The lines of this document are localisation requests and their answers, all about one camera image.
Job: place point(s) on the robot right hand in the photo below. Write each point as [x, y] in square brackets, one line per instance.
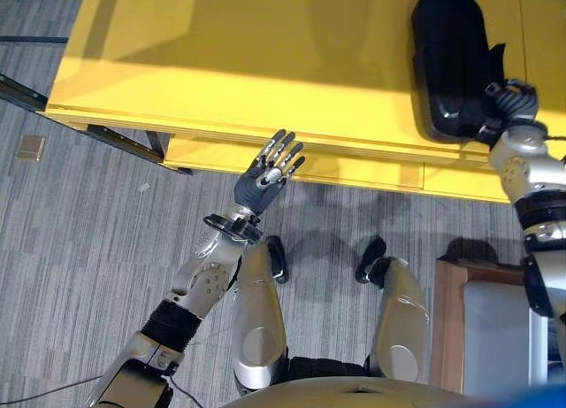
[517, 102]

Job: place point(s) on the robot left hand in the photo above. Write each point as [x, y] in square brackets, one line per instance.
[254, 187]

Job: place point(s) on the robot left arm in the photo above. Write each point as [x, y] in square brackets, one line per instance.
[199, 284]

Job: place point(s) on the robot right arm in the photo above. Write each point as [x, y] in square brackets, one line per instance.
[530, 169]

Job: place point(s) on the yellow shelf board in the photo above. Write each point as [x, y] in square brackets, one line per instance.
[354, 167]
[247, 54]

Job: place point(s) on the translucent plastic box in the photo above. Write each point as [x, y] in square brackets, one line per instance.
[495, 341]

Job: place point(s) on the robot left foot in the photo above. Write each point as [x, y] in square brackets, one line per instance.
[277, 257]

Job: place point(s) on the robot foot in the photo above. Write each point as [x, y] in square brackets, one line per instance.
[277, 257]
[370, 257]

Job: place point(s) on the small white paper scrap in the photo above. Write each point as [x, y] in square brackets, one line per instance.
[144, 187]

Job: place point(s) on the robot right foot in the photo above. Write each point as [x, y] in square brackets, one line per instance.
[370, 257]

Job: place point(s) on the robot right leg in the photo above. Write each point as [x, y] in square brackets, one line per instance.
[402, 324]

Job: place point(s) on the robot silver torso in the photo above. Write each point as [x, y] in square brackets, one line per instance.
[345, 392]

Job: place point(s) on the brass floor outlet cover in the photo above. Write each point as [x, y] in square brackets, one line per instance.
[31, 148]

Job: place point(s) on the wooden stand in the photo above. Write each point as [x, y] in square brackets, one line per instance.
[446, 328]

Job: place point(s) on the blue object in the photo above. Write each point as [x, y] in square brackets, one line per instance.
[541, 397]

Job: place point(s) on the dark metal shelf frame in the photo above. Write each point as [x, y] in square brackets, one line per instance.
[119, 138]

